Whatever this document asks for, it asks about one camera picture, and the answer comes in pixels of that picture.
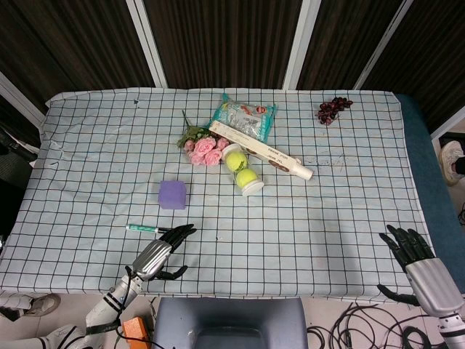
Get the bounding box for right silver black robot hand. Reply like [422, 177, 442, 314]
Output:
[376, 224, 465, 321]

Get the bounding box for teal snack bag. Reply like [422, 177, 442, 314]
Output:
[211, 92, 278, 143]

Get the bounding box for black equipment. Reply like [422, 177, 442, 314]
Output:
[0, 122, 39, 165]

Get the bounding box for white black checked tablecloth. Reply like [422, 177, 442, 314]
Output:
[0, 87, 437, 303]

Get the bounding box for pink artificial rose bouquet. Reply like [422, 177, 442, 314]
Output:
[176, 110, 228, 168]

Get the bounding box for white sneaker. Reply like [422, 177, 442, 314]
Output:
[437, 140, 465, 187]
[0, 293, 62, 323]

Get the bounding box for black floor cables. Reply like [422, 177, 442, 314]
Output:
[306, 300, 442, 349]

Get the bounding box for white partition frame post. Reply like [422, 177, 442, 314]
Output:
[0, 70, 47, 125]
[429, 104, 465, 140]
[282, 0, 323, 90]
[353, 0, 414, 90]
[126, 0, 169, 89]

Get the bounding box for green pen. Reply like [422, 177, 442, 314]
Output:
[125, 224, 172, 234]

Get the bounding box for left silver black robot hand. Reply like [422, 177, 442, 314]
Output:
[125, 224, 198, 283]

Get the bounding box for yellow tennis ball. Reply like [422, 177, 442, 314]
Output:
[225, 151, 248, 172]
[236, 168, 259, 187]

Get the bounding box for long white cookie box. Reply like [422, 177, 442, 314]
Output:
[208, 121, 315, 180]

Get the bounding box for orange block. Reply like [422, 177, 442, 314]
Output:
[121, 316, 149, 343]

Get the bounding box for clear tennis ball tube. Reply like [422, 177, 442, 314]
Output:
[221, 143, 264, 198]

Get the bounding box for purple foam cube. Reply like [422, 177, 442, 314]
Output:
[158, 179, 188, 211]

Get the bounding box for dark red artificial grapes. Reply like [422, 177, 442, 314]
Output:
[315, 95, 355, 127]

